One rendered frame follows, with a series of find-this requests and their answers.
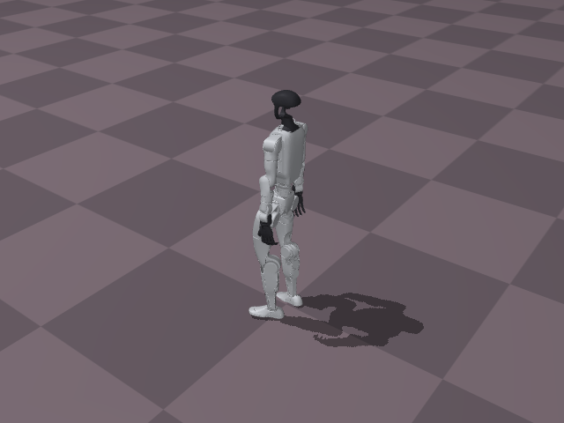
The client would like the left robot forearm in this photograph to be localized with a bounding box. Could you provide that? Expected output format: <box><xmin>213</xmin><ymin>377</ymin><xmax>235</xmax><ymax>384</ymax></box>
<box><xmin>259</xmin><ymin>176</ymin><xmax>274</xmax><ymax>223</ymax></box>

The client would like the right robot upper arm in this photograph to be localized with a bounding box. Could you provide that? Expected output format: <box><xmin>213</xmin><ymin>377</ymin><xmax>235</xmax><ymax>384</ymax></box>
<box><xmin>297</xmin><ymin>122</ymin><xmax>308</xmax><ymax>163</ymax></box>

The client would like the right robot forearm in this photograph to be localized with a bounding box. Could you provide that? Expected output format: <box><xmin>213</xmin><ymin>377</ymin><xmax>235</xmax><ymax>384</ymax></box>
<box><xmin>293</xmin><ymin>160</ymin><xmax>305</xmax><ymax>193</ymax></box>

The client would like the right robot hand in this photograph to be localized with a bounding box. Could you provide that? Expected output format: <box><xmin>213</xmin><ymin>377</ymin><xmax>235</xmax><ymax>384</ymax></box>
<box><xmin>292</xmin><ymin>185</ymin><xmax>306</xmax><ymax>217</ymax></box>

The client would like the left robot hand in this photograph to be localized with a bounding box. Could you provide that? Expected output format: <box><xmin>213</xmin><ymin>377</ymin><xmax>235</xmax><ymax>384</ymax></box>
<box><xmin>258</xmin><ymin>214</ymin><xmax>278</xmax><ymax>245</ymax></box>

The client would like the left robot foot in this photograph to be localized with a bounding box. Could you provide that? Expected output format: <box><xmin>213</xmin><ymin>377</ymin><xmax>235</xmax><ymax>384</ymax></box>
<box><xmin>249</xmin><ymin>305</ymin><xmax>284</xmax><ymax>319</ymax></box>

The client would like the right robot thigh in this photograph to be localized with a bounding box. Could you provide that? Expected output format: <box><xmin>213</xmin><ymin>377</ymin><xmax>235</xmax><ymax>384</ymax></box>
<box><xmin>275</xmin><ymin>195</ymin><xmax>299</xmax><ymax>260</ymax></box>

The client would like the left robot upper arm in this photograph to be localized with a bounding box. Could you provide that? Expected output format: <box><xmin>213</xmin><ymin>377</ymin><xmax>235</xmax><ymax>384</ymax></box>
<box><xmin>259</xmin><ymin>135</ymin><xmax>282</xmax><ymax>188</ymax></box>

